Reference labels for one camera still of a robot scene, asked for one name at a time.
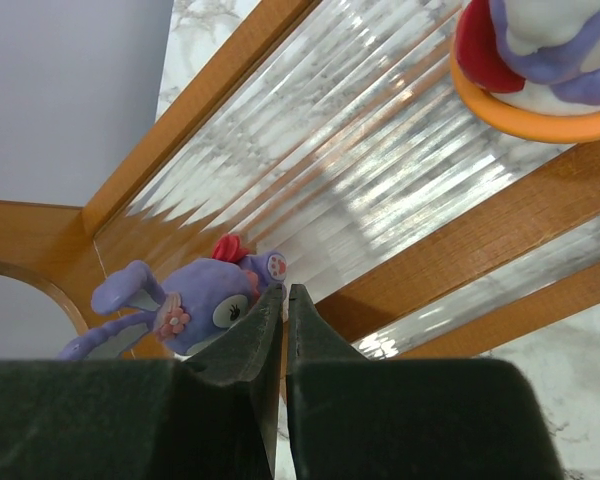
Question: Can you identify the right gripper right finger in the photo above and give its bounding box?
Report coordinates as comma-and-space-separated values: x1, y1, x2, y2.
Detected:
286, 284, 563, 479

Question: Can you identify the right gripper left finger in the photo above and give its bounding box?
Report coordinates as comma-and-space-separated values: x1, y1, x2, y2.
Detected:
0, 287, 283, 479

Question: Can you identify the purple sitting bunny toy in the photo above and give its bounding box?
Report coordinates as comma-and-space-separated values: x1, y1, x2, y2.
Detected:
58, 235, 288, 361

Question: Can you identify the wooden tiered shelf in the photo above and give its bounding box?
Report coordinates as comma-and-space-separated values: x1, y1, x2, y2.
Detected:
0, 1, 600, 358

